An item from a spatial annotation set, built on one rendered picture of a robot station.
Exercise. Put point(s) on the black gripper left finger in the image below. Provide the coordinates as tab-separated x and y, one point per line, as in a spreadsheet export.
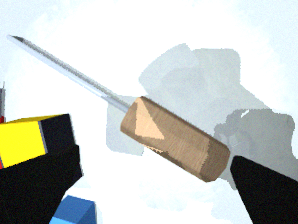
31	191

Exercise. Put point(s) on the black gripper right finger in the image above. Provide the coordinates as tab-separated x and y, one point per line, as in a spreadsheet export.
269	197

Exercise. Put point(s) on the blue block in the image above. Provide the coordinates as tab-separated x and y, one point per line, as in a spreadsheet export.
74	210

